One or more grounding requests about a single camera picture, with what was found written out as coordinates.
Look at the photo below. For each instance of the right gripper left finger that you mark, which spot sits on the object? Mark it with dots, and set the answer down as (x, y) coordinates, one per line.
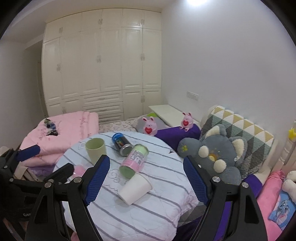
(47, 221)

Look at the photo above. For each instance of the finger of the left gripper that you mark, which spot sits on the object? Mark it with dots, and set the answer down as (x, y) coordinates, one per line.
(27, 153)
(60, 176)

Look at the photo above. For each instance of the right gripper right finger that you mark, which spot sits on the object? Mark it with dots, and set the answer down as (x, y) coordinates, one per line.
(245, 220)

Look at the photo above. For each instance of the green plastic cup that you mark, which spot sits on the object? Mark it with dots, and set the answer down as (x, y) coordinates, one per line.
(95, 149)

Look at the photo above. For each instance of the pink translucent cup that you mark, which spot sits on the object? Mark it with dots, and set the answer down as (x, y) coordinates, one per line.
(79, 171)

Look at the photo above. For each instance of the white paper cup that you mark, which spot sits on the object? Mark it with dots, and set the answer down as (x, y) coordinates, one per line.
(135, 189)

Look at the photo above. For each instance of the purple folded blanket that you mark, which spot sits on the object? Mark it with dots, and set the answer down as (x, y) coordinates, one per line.
(41, 172)

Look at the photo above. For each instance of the pink blanket with blue print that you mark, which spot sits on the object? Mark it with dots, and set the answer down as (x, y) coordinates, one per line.
(277, 202)

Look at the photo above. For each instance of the folded pink quilt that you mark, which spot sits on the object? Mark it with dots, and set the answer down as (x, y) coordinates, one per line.
(72, 128)

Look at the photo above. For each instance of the blue black drink can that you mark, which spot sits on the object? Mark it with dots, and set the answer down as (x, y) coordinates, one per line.
(121, 143)

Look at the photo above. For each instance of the grey koala plush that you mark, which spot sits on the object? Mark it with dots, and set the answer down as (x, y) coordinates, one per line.
(218, 154)

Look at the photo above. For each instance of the pink green tumbler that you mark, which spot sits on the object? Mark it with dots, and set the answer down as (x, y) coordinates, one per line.
(134, 162)

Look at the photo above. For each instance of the triangle pattern cushion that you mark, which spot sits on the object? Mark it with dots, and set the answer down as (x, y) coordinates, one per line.
(259, 144)

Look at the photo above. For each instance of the heart pattern pillow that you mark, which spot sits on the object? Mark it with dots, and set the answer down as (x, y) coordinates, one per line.
(117, 126)

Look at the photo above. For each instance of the striped white quilt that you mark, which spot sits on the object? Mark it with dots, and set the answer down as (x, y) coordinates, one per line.
(149, 205)

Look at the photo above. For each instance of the pink bunny plush left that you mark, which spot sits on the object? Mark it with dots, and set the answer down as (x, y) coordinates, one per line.
(150, 127)

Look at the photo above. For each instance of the pink bunny plush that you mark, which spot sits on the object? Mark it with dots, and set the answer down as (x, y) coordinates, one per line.
(187, 122)
(150, 127)

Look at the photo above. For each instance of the purple bed sheet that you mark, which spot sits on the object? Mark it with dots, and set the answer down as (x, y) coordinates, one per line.
(172, 136)

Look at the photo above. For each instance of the pink bunny plush right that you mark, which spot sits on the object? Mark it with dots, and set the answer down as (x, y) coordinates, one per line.
(187, 122)

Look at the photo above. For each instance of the white wardrobe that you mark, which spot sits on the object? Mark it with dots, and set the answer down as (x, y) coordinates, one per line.
(107, 61)

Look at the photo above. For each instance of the white headboard shelf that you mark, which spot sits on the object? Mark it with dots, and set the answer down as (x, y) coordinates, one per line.
(170, 115)

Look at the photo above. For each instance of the wall power outlet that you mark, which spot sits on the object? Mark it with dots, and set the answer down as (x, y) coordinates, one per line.
(192, 95)

